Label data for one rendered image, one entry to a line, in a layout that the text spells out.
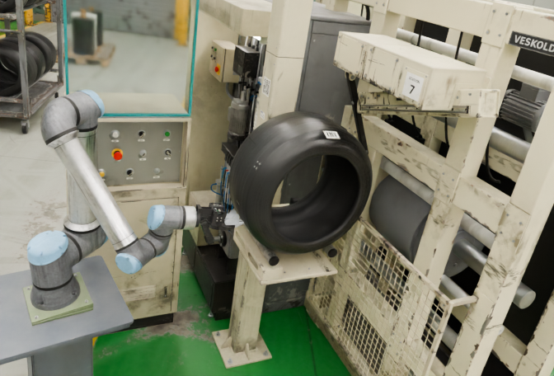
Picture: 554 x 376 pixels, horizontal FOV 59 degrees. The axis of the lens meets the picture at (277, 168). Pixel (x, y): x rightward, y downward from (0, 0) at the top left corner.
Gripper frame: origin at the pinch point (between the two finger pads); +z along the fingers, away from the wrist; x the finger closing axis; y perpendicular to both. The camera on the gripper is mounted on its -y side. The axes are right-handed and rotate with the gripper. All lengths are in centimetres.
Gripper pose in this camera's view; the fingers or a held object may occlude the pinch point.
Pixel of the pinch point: (240, 223)
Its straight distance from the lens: 199.1
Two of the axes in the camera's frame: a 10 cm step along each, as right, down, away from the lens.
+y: 2.6, -9.0, -3.5
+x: -4.0, -4.3, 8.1
